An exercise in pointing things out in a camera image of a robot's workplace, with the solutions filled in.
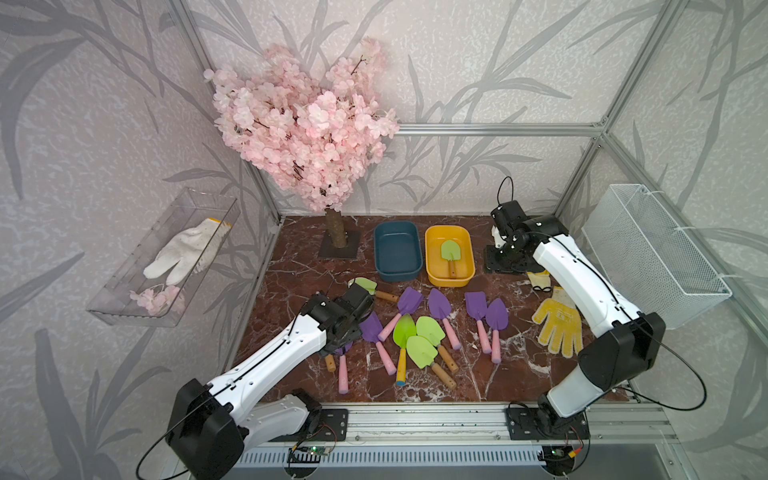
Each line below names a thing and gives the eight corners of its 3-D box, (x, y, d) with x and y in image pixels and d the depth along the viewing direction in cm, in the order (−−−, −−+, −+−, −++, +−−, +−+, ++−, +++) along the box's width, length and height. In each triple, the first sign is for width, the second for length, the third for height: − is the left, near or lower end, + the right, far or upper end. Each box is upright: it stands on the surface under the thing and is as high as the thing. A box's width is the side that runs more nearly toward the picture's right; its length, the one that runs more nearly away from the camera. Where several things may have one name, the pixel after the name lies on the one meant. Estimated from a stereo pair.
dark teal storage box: (372, 284, 103) (370, 273, 98) (376, 232, 118) (375, 221, 113) (422, 284, 103) (423, 274, 98) (420, 232, 118) (420, 221, 113)
